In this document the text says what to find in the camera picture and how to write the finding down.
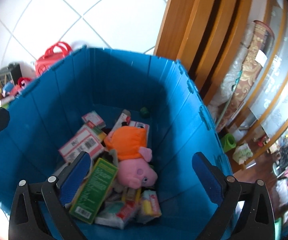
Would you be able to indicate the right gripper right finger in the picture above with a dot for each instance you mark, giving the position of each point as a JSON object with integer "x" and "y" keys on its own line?
{"x": 256, "y": 220}

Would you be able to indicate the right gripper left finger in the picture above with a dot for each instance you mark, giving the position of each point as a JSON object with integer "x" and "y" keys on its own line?
{"x": 26, "y": 219}

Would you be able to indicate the orange dress pig plush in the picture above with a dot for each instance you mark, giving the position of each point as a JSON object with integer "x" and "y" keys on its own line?
{"x": 134, "y": 156}

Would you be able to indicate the yellow toy scoop tongs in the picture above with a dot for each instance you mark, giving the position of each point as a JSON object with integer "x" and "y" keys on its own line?
{"x": 150, "y": 205}

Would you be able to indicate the green lidded jar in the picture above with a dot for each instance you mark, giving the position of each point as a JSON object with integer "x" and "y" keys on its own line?
{"x": 144, "y": 112}

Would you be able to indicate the red heart pink plush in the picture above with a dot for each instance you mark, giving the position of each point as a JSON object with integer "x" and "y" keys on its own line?
{"x": 23, "y": 82}

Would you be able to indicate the green rolled mat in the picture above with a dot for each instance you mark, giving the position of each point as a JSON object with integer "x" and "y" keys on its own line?
{"x": 228, "y": 142}

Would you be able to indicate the green box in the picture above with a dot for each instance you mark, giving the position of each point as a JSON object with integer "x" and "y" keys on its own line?
{"x": 92, "y": 195}

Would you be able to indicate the pink barcode box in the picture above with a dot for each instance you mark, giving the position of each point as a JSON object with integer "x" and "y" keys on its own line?
{"x": 83, "y": 141}

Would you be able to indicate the red plastic toy suitcase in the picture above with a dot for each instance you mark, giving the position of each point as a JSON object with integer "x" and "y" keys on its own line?
{"x": 53, "y": 54}

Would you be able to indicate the small pink box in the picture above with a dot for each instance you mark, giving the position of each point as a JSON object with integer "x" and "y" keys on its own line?
{"x": 95, "y": 118}

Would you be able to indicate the blue plastic crate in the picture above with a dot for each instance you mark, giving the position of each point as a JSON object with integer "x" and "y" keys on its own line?
{"x": 49, "y": 112}

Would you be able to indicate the rolled patterned carpet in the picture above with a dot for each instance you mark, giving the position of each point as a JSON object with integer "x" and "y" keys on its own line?
{"x": 246, "y": 67}

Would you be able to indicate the wooden door frame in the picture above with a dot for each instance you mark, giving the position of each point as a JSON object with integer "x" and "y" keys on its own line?
{"x": 205, "y": 36}

